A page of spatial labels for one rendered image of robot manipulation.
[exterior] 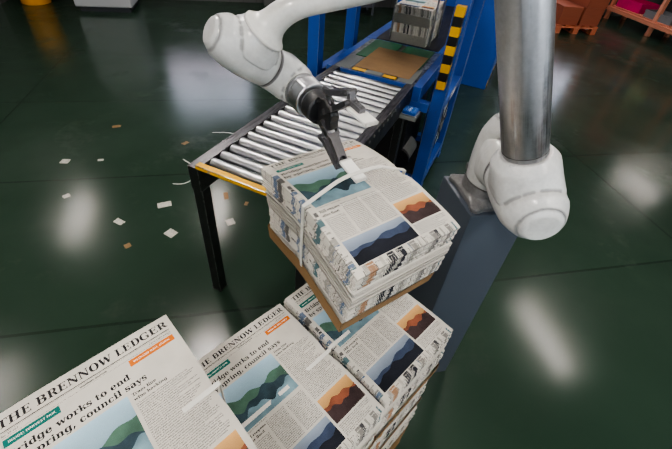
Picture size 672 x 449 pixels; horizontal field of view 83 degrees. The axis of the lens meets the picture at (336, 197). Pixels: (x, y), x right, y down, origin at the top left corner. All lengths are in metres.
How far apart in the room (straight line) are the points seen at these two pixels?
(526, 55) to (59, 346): 2.13
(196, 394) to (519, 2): 0.85
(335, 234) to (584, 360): 1.82
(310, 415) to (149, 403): 0.36
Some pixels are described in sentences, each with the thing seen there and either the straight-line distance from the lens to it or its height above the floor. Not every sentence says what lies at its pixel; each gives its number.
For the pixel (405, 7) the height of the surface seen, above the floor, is 1.05.
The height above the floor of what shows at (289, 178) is 1.18.
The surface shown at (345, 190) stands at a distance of 0.86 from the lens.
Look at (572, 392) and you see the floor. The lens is 2.25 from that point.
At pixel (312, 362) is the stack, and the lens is 1.00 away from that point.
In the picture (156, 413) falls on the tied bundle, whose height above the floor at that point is 1.06.
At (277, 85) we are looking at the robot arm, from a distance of 0.95.
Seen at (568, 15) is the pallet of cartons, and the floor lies 0.28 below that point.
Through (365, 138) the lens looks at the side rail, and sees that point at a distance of 1.83.
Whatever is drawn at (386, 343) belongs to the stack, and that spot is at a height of 0.83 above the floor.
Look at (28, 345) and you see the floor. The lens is 2.32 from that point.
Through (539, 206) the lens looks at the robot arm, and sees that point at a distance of 0.95.
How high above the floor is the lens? 1.72
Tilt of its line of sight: 39 degrees down
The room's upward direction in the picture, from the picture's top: 6 degrees clockwise
